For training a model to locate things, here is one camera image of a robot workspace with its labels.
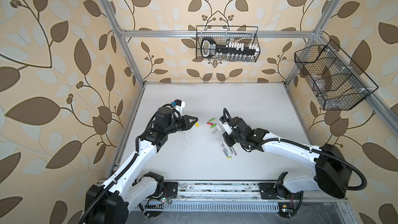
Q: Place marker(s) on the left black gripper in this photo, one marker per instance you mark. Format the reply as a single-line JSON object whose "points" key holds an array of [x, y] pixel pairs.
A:
{"points": [[185, 125]]}

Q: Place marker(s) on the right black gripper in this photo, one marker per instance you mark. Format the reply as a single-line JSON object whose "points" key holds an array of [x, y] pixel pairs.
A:
{"points": [[226, 137]]}

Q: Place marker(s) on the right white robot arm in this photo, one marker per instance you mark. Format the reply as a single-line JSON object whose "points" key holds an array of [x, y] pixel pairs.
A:
{"points": [[328, 169]]}

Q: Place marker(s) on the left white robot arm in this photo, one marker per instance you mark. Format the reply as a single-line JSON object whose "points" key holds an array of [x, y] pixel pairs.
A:
{"points": [[113, 200]]}

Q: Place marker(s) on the clear pen green tip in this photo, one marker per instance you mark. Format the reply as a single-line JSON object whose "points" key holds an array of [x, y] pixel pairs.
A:
{"points": [[225, 149]]}

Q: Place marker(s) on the clear pen yellow tip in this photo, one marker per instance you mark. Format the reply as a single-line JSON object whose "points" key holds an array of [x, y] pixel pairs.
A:
{"points": [[218, 140]]}

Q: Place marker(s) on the black tool in basket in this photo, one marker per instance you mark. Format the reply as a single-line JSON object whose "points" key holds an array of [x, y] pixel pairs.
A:
{"points": [[209, 48]]}

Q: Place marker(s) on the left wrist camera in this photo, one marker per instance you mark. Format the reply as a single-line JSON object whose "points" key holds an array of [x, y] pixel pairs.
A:
{"points": [[178, 103]]}

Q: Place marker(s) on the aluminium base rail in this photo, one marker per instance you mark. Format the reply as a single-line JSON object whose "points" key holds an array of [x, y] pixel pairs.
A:
{"points": [[229, 196]]}

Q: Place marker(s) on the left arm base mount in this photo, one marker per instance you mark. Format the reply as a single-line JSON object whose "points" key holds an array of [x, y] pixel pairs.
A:
{"points": [[155, 204]]}

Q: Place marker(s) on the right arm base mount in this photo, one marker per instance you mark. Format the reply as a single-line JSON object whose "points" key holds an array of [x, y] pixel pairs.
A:
{"points": [[289, 203]]}

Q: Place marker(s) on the back wall wire basket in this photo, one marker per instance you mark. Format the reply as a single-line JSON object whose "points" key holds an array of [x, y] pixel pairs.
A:
{"points": [[243, 34]]}

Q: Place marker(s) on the wall wire basket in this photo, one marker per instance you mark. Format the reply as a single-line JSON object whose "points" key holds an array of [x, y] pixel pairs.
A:
{"points": [[243, 34], [338, 82]]}

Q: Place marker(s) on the right wall wire basket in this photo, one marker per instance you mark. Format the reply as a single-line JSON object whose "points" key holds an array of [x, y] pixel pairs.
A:
{"points": [[338, 82]]}

